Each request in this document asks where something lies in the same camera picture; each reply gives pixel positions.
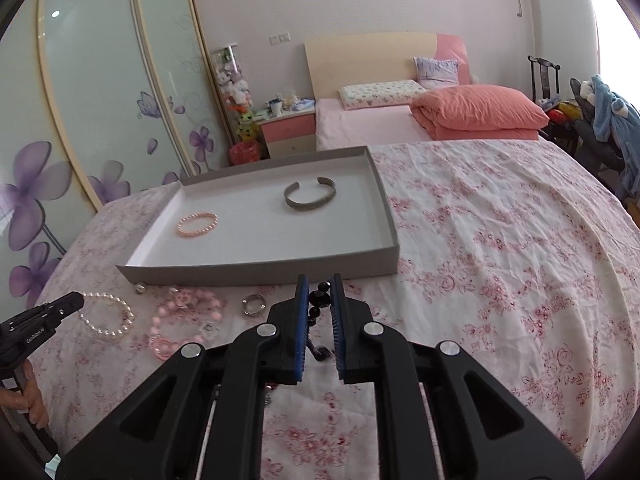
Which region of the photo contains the white pearl bracelet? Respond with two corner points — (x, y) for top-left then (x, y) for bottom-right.
(78, 290), (137, 344)

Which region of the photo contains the white mug on nightstand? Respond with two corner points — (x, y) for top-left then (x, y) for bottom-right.
(269, 99), (282, 116)

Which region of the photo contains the salmon folded duvet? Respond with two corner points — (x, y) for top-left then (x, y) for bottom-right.
(409, 84), (549, 141)

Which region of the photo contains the cream and pink headboard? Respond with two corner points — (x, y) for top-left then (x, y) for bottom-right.
(304, 32), (472, 100)

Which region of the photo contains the sliding wardrobe with flowers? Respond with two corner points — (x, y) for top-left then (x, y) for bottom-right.
(1, 0), (230, 316)

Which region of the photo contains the floral pink bedsheet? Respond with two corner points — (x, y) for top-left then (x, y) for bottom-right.
(32, 141), (639, 472)

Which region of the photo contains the grey office chair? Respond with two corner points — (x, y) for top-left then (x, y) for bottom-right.
(570, 78), (625, 177)

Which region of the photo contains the red bin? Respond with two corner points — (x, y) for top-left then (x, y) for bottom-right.
(229, 140), (262, 166)

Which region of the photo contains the silver cuff bracelet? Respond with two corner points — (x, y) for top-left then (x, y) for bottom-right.
(283, 174), (338, 212)

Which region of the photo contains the wall power socket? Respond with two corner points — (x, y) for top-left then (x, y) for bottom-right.
(269, 32), (291, 46)

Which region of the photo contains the clear tube of plush toys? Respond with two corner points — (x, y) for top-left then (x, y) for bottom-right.
(213, 44), (255, 144)

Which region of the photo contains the floral white pillow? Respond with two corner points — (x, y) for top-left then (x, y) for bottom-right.
(338, 79), (426, 110)

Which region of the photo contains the small lilac cushion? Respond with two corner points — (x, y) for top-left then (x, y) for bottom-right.
(414, 56), (459, 90)

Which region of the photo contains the pink bed mattress sheet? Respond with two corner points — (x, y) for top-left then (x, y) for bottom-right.
(316, 99), (432, 151)

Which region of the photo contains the pink bedside table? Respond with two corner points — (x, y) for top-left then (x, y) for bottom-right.
(259, 110), (317, 158)

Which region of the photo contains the grey shallow cardboard tray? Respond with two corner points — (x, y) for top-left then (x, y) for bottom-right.
(116, 146), (400, 287)

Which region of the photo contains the silver ring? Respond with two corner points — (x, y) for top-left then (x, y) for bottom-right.
(241, 292), (266, 319)

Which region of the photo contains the pink bead charm bracelet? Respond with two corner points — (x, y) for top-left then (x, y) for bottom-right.
(148, 287), (228, 361)

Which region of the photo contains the dark wooden chair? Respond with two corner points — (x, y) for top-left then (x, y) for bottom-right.
(527, 55), (561, 104)

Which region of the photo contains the black bead bracelet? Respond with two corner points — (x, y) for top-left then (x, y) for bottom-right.
(304, 278), (335, 361)

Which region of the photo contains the small pink pearl bracelet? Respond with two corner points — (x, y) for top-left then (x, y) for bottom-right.
(176, 211), (220, 238)

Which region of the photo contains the blue clothing on chair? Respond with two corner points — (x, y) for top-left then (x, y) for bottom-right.
(579, 75), (639, 198)

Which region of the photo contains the person's left hand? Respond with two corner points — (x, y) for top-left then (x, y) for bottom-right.
(0, 360), (49, 429)

